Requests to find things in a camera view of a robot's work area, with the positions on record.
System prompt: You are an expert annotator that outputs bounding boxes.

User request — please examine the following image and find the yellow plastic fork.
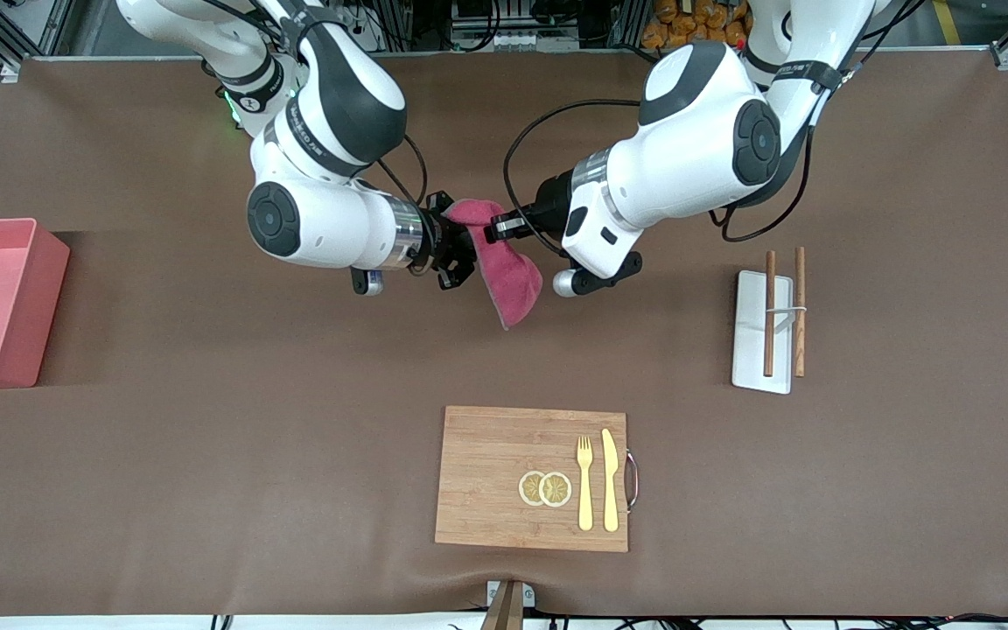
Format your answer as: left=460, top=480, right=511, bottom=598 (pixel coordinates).
left=576, top=435, right=595, bottom=532

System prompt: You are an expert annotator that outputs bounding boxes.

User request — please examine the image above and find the wooden cutting board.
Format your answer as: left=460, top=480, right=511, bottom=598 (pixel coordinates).
left=434, top=405, right=630, bottom=554

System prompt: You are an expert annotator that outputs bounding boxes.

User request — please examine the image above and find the orange packets pile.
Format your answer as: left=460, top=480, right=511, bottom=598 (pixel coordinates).
left=641, top=0, right=754, bottom=50

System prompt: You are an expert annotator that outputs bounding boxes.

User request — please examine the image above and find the wooden rack rod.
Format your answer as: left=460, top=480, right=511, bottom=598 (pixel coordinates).
left=794, top=246, right=807, bottom=378
left=764, top=250, right=776, bottom=378

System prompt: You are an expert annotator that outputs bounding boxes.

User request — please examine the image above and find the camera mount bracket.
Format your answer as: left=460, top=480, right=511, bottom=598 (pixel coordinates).
left=479, top=579, right=536, bottom=630

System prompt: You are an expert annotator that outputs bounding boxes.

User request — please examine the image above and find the white rack base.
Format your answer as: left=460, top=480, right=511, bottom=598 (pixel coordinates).
left=731, top=269, right=795, bottom=396

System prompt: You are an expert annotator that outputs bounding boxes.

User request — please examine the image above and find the white power strip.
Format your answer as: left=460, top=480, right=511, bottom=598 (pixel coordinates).
left=348, top=13, right=384, bottom=53

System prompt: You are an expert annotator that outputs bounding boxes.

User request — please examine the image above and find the yellow plastic knife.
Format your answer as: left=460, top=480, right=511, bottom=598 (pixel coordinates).
left=601, top=428, right=620, bottom=533

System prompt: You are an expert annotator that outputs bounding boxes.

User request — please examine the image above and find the pink and grey cloth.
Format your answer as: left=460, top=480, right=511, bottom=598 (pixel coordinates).
left=447, top=199, right=545, bottom=331

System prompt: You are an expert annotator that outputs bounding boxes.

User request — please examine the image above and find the white socket bar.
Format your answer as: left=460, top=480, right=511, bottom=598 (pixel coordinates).
left=453, top=28, right=559, bottom=52

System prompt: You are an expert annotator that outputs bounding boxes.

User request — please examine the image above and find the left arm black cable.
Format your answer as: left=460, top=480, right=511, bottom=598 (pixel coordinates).
left=502, top=98, right=817, bottom=244

